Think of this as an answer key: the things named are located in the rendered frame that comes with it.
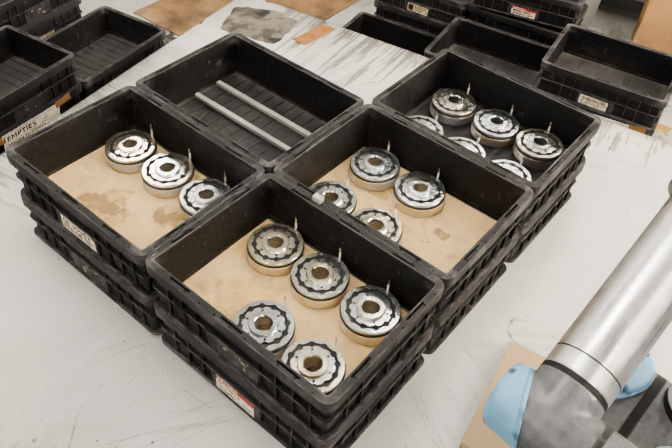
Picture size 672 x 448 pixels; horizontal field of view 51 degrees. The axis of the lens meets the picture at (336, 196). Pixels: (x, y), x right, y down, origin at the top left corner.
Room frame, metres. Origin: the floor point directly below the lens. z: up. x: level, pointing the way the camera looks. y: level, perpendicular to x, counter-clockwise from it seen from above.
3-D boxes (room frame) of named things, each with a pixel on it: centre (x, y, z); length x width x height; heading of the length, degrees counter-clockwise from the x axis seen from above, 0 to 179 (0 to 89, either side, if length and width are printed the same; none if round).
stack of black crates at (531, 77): (2.20, -0.51, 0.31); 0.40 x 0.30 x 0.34; 63
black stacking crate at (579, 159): (1.22, -0.30, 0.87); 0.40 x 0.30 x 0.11; 53
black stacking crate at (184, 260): (0.74, 0.06, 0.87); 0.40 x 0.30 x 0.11; 53
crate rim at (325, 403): (0.74, 0.06, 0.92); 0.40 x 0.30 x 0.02; 53
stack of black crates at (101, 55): (2.06, 0.86, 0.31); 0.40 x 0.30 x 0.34; 153
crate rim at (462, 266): (0.98, -0.12, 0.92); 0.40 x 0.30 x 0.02; 53
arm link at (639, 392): (0.60, -0.43, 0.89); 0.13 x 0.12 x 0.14; 50
